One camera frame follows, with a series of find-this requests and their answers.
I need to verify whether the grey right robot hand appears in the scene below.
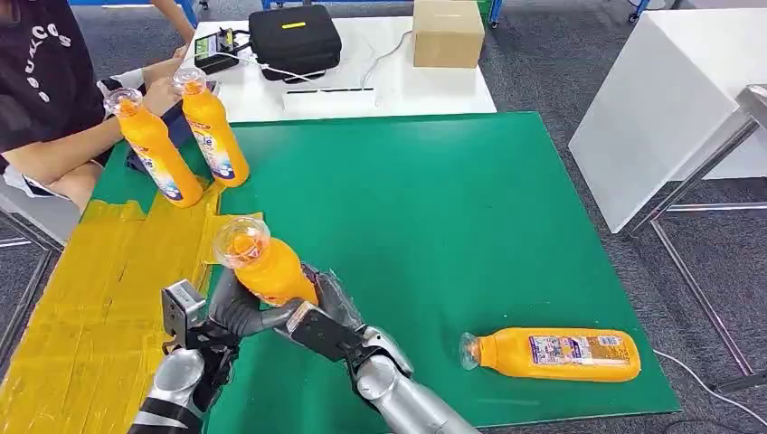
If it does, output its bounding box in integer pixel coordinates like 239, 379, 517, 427
301, 262, 368, 332

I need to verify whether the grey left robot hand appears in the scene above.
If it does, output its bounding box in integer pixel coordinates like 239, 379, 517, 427
205, 268, 305, 344

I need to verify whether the orange drink bottle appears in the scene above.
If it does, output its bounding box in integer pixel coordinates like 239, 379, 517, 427
212, 216, 320, 308
172, 66, 251, 189
103, 87, 205, 210
459, 326, 642, 384

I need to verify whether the green table mat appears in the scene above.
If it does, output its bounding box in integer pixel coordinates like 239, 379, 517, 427
90, 111, 683, 434

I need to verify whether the large yellow sheet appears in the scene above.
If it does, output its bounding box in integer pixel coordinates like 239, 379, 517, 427
0, 179, 229, 434

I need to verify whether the blue tablet case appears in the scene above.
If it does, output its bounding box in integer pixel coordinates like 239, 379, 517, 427
125, 100, 194, 176

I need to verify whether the grey seat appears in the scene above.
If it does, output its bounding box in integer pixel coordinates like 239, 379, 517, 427
0, 174, 82, 247

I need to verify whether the person's right hand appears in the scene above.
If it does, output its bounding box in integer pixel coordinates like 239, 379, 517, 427
141, 56, 185, 118

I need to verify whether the black hard carry case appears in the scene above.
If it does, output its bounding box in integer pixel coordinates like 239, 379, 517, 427
248, 4, 344, 82

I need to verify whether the small black green device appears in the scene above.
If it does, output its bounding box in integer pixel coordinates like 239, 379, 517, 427
192, 27, 241, 77

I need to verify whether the cardboard box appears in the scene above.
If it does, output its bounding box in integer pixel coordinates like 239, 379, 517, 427
412, 0, 486, 70

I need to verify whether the person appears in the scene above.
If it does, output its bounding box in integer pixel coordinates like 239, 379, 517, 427
0, 0, 199, 215

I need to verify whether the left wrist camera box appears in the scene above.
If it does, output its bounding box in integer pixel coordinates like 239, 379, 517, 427
159, 279, 209, 355

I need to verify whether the white charger cable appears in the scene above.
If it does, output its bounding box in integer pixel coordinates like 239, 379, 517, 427
205, 51, 327, 83

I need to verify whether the white cable on table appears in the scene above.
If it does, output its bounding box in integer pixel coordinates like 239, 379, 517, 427
359, 28, 414, 91

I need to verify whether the white floor cable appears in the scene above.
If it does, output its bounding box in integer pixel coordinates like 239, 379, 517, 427
653, 349, 767, 429

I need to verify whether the steel table frame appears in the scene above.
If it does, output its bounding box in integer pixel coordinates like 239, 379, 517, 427
621, 83, 767, 397

